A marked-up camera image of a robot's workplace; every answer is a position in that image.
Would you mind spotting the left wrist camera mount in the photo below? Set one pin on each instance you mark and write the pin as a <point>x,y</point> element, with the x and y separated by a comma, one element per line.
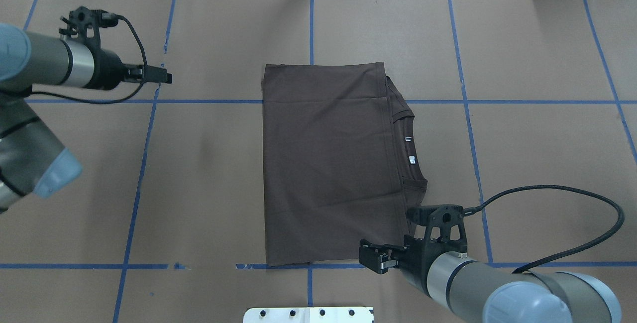
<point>87,22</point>

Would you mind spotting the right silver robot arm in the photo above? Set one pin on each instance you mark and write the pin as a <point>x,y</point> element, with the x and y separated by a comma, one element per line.
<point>477,293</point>

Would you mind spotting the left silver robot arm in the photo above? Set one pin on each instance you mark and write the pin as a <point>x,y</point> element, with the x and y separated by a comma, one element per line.
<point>34,161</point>

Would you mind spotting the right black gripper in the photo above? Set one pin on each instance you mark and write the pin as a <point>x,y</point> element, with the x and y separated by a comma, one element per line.
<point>414,259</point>

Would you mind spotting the dark brown t-shirt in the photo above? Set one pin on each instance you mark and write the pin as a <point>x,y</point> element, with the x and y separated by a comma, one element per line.
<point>340,161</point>

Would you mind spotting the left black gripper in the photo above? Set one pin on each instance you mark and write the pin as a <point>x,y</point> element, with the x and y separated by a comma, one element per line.
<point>108,69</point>

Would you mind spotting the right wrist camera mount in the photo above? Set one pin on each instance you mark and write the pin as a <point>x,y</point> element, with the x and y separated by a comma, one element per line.
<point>444,229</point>

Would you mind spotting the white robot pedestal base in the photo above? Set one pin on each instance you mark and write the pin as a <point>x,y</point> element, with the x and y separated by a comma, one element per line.
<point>310,315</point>

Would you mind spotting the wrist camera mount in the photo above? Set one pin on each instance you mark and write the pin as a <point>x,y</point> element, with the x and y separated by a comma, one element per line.
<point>444,229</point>
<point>87,22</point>

